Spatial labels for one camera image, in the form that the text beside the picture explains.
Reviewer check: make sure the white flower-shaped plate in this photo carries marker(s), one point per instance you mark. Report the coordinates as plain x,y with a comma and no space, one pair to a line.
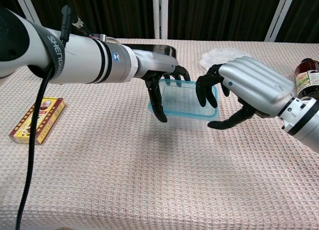
224,54

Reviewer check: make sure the white frame post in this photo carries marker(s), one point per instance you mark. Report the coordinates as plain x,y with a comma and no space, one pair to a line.
25,6
280,18
160,16

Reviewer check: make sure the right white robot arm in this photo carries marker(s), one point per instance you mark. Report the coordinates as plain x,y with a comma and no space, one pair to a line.
304,120

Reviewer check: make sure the pink waffle tablecloth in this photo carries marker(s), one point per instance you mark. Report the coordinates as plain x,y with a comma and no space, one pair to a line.
149,177

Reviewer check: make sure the blue container lid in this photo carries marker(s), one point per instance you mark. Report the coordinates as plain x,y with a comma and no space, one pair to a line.
184,100

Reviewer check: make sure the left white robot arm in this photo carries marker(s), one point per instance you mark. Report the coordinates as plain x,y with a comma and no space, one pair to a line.
82,58

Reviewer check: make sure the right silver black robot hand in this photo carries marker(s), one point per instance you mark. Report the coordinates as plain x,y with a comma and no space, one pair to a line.
254,83

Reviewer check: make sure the brown drink bottle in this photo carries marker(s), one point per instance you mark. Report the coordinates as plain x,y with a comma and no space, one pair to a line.
307,75

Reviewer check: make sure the black pleated curtain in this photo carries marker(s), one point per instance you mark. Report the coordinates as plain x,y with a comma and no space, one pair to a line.
112,13

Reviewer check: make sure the clear plastic container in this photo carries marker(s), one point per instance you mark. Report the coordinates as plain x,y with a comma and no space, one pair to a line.
189,123

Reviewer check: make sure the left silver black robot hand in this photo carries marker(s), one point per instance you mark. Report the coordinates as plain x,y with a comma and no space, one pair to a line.
159,65

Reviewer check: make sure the rectangular steel tray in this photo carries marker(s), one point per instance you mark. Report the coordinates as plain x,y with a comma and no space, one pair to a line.
159,49

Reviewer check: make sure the yellow red carton box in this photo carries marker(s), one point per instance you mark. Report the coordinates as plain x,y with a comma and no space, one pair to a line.
47,120

